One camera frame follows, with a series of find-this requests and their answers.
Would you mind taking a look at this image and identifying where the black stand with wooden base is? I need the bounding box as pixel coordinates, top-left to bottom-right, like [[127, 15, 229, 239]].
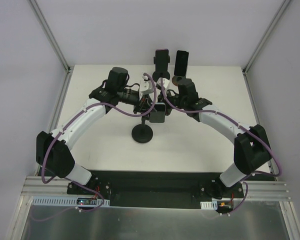
[[172, 75, 189, 87]]

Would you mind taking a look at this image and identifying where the white-edged phone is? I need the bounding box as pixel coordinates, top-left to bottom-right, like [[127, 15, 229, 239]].
[[149, 102, 166, 124]]

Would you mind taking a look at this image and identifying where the black round-base clamp stand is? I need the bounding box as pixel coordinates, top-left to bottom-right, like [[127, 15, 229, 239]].
[[152, 69, 171, 82]]

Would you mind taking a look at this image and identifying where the tall black clamp stand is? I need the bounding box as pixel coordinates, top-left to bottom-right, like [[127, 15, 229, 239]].
[[131, 113, 154, 144]]

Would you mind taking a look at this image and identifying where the black phone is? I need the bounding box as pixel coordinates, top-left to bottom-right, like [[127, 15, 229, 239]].
[[174, 50, 189, 77]]

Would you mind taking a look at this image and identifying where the purple phone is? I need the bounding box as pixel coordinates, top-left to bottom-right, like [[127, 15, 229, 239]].
[[153, 48, 170, 73]]

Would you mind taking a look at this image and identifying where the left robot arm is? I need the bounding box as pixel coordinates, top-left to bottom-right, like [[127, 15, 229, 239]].
[[36, 67, 155, 195]]

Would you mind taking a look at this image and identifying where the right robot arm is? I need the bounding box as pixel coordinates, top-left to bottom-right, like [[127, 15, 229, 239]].
[[158, 78, 273, 199]]

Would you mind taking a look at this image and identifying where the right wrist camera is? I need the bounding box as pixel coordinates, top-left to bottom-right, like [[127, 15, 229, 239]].
[[156, 77, 171, 94]]

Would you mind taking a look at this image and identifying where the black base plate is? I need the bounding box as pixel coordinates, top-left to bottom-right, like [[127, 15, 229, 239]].
[[67, 169, 246, 208]]

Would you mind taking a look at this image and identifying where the right white cable duct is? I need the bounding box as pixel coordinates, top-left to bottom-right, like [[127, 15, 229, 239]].
[[200, 199, 233, 210]]

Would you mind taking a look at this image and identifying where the white cable duct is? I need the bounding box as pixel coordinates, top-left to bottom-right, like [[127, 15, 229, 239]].
[[200, 199, 233, 210], [32, 196, 110, 208]]

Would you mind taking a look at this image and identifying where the left white cable duct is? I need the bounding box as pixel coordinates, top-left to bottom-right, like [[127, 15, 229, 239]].
[[32, 196, 110, 208]]

